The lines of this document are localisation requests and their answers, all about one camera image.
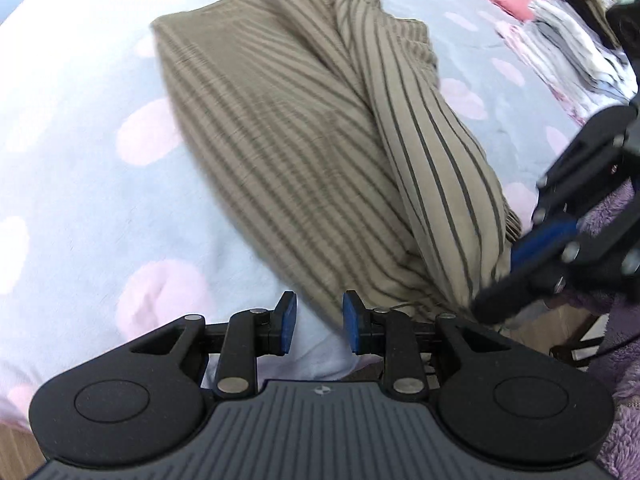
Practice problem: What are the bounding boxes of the brown striped garment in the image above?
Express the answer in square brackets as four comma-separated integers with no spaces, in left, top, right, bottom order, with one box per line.
[150,0,524,332]

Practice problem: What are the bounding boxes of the stack of folded clothes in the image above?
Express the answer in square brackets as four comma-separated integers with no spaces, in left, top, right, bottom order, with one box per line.
[495,0,640,128]

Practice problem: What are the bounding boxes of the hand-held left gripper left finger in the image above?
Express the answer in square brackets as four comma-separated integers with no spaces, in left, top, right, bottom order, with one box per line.
[131,290,299,395]

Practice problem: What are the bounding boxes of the purple fleece clothing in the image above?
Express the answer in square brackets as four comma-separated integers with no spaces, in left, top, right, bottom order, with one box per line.
[547,180,640,480]

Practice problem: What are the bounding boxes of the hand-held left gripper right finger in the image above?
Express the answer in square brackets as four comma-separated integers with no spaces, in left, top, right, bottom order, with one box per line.
[341,290,506,395]

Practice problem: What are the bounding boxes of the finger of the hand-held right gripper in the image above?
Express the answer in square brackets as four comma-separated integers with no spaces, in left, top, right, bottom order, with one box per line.
[533,104,640,226]
[471,212,640,325]

